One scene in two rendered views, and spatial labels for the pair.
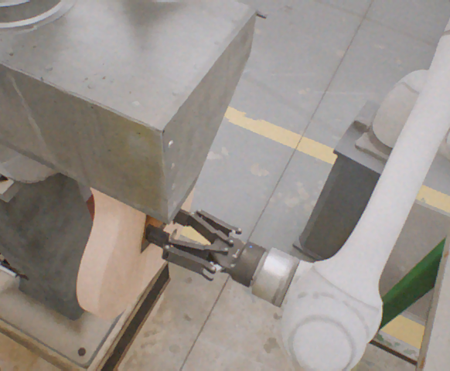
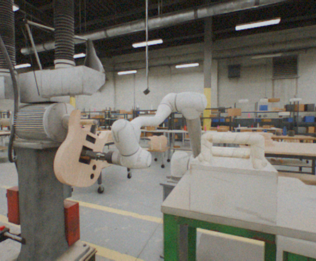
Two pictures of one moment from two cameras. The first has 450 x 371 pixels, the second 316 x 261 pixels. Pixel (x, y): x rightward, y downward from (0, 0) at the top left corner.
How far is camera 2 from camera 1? 0.90 m
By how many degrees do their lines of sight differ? 53
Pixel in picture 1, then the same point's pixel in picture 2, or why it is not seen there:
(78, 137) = (69, 79)
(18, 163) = (51, 124)
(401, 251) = (212, 254)
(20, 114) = (60, 81)
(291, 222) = (158, 248)
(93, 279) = (61, 150)
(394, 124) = (174, 166)
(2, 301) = not seen: outside the picture
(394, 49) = not seen: hidden behind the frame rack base
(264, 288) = (114, 154)
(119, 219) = (74, 132)
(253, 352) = not seen: outside the picture
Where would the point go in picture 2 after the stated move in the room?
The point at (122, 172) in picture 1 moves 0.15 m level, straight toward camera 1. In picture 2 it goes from (76, 83) to (75, 76)
